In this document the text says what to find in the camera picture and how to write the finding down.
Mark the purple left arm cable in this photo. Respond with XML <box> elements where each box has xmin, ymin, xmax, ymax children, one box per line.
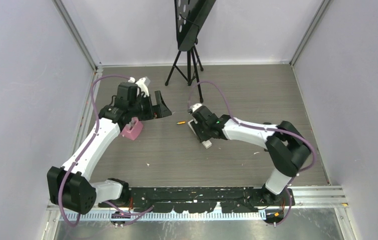
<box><xmin>58</xmin><ymin>74</ymin><xmax>155</xmax><ymax>228</ymax></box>

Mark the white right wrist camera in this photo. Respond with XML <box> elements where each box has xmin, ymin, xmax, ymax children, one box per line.
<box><xmin>187</xmin><ymin>103</ymin><xmax>203</xmax><ymax>114</ymax></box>

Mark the white remote control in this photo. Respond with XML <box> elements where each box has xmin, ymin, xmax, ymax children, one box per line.
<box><xmin>188</xmin><ymin>119</ymin><xmax>212</xmax><ymax>149</ymax></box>

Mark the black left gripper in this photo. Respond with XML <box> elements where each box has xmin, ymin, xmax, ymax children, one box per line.
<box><xmin>129</xmin><ymin>91</ymin><xmax>171</xmax><ymax>122</ymax></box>

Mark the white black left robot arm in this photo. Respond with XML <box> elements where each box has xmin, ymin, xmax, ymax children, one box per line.
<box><xmin>47</xmin><ymin>77</ymin><xmax>172</xmax><ymax>215</ymax></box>

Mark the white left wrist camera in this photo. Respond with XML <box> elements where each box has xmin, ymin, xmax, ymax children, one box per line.
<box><xmin>128</xmin><ymin>77</ymin><xmax>151</xmax><ymax>97</ymax></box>

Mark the black music stand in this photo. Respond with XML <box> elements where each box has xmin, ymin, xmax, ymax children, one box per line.
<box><xmin>165</xmin><ymin>0</ymin><xmax>216</xmax><ymax>86</ymax></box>

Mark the pink metronome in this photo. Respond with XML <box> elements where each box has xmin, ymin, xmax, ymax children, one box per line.
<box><xmin>120</xmin><ymin>117</ymin><xmax>144</xmax><ymax>141</ymax></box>

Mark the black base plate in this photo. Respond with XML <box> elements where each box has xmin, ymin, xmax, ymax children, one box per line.
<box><xmin>110</xmin><ymin>186</ymin><xmax>295</xmax><ymax>214</ymax></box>

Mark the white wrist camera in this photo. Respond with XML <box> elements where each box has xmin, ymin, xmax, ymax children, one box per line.
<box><xmin>128</xmin><ymin>77</ymin><xmax>151</xmax><ymax>97</ymax></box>
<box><xmin>187</xmin><ymin>103</ymin><xmax>203</xmax><ymax>114</ymax></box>

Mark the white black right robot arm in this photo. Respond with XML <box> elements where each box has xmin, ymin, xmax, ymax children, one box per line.
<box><xmin>188</xmin><ymin>103</ymin><xmax>312</xmax><ymax>205</ymax></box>

